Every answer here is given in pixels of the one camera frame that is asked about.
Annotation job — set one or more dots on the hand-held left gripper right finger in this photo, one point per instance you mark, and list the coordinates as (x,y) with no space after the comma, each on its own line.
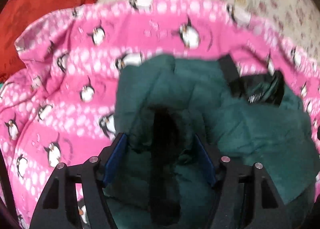
(206,161)

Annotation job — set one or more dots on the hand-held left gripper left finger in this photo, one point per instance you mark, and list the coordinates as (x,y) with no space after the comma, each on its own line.
(115,161)

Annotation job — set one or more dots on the green puffer jacket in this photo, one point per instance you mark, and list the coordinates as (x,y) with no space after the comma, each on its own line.
(250,129)

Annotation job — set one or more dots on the pink penguin print blanket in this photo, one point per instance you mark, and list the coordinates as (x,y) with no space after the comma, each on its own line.
(75,74)

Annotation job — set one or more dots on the red ruffled pillow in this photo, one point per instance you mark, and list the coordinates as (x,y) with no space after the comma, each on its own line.
(42,14)

